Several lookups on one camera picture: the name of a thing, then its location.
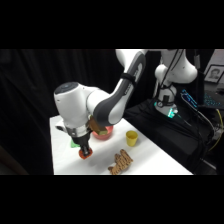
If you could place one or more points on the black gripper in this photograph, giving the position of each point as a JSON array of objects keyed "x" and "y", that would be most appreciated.
[{"x": 83, "y": 140}]

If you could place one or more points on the red ball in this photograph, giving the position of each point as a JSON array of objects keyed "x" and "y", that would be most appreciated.
[{"x": 82, "y": 156}]

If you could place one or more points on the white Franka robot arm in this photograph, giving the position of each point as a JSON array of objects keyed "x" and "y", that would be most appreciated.
[{"x": 73, "y": 106}]

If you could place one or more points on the pink bowl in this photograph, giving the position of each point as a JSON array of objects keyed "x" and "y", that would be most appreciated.
[{"x": 107, "y": 133}]

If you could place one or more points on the tan wrist connector block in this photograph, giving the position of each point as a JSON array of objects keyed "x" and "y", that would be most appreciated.
[{"x": 98, "y": 127}]

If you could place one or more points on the yellow cup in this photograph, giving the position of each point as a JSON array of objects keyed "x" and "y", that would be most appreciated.
[{"x": 131, "y": 138}]

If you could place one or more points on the black covered robot stand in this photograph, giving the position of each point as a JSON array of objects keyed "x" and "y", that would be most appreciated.
[{"x": 160, "y": 133}]

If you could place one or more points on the black curtain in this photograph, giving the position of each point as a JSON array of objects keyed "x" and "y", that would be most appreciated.
[{"x": 30, "y": 100}]

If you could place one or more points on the green status light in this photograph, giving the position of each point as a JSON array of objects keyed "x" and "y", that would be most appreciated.
[{"x": 171, "y": 112}]

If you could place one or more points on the blue lit device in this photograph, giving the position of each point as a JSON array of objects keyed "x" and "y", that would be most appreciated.
[{"x": 189, "y": 98}]

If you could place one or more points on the backlit keyboard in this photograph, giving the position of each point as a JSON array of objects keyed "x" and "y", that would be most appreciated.
[{"x": 212, "y": 100}]

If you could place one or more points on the framed portrait picture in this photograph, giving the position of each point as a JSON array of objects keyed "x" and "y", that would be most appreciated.
[{"x": 214, "y": 73}]

